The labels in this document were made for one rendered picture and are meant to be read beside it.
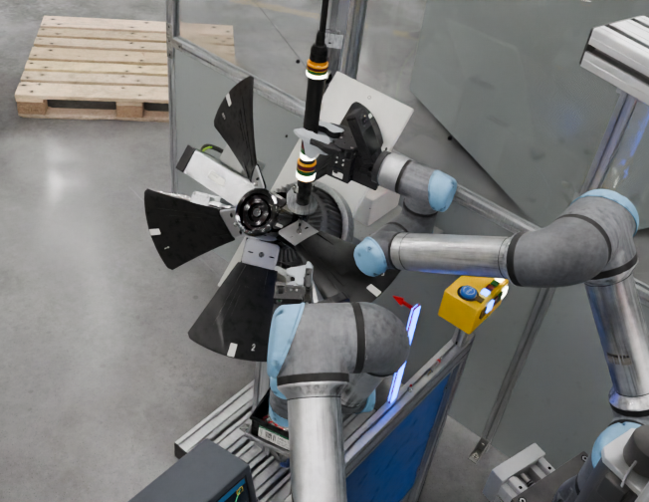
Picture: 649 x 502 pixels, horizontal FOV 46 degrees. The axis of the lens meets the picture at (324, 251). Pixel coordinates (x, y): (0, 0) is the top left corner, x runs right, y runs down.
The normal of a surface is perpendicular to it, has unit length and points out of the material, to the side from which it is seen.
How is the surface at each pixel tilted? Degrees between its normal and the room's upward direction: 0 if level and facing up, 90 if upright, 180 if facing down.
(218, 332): 51
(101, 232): 0
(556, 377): 90
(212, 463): 15
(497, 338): 90
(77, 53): 0
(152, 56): 1
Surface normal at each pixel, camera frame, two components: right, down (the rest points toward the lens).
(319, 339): 0.18, -0.25
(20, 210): 0.11, -0.76
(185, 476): -0.09, -0.85
